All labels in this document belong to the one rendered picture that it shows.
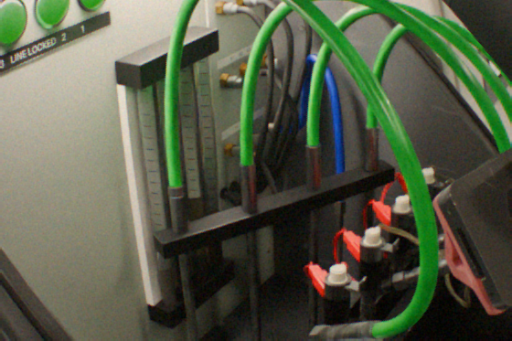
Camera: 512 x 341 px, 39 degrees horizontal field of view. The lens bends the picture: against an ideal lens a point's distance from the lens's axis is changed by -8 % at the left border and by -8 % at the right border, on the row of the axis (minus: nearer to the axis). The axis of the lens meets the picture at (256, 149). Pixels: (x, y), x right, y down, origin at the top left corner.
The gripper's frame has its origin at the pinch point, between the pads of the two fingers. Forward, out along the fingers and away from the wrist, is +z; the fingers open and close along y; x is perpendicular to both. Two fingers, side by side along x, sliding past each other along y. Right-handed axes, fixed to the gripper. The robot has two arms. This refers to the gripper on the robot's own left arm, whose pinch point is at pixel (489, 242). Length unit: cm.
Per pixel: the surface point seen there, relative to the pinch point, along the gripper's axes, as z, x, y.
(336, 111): 53, -25, -15
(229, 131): 58, -31, -2
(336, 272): 34.3, -5.2, 0.2
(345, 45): 7.0, -16.9, -0.9
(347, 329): 22.8, 0.5, 4.5
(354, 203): 66, -15, -15
